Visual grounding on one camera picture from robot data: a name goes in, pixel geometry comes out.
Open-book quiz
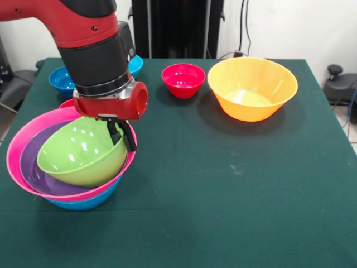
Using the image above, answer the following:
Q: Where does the large light blue bowl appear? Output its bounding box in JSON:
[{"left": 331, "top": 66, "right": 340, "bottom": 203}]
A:
[{"left": 44, "top": 174, "right": 123, "bottom": 212}]

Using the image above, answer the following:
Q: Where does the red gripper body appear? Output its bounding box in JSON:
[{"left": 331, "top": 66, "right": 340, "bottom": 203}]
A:
[{"left": 72, "top": 80, "right": 149, "bottom": 121}]

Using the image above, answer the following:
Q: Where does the small light blue bowl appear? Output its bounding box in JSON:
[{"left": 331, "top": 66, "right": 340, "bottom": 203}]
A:
[{"left": 128, "top": 55, "right": 144, "bottom": 79}]

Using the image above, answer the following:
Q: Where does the dark green tablecloth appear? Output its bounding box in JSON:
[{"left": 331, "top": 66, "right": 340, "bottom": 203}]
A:
[{"left": 0, "top": 57, "right": 357, "bottom": 268}]

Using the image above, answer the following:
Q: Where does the large pink bowl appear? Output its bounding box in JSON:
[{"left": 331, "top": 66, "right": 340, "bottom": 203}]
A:
[{"left": 6, "top": 106, "right": 137, "bottom": 203}]

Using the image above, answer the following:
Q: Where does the black chair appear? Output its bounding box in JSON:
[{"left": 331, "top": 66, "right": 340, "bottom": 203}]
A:
[{"left": 0, "top": 35, "right": 38, "bottom": 114}]

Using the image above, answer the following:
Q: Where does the green bowl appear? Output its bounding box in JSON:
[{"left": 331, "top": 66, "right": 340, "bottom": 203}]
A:
[{"left": 36, "top": 117, "right": 129, "bottom": 188}]

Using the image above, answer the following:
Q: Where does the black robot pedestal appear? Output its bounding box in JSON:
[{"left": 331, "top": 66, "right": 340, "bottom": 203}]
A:
[{"left": 127, "top": 0, "right": 234, "bottom": 59}]

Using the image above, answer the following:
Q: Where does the large orange bowl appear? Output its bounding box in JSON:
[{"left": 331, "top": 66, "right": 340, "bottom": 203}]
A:
[{"left": 207, "top": 56, "right": 299, "bottom": 123}]

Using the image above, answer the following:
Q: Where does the purple bowl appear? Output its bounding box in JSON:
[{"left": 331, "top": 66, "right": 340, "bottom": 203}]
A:
[{"left": 19, "top": 120, "right": 126, "bottom": 197}]

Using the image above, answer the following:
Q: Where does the small dark blue bowl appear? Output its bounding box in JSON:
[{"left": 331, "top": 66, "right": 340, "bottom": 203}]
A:
[{"left": 49, "top": 66, "right": 76, "bottom": 98}]

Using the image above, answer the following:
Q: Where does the small red bowl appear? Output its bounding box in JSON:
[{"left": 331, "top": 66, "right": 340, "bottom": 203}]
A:
[{"left": 161, "top": 63, "right": 206, "bottom": 99}]

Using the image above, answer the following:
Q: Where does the black knobbed device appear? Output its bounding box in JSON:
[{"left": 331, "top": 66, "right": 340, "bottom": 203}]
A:
[{"left": 322, "top": 64, "right": 357, "bottom": 125}]

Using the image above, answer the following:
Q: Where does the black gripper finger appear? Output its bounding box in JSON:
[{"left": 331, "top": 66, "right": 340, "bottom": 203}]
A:
[
  {"left": 105, "top": 119, "right": 122, "bottom": 146},
  {"left": 118, "top": 119, "right": 138, "bottom": 153}
]

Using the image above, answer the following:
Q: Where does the black wall cable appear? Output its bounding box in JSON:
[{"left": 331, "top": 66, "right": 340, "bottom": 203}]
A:
[{"left": 217, "top": 0, "right": 253, "bottom": 59}]

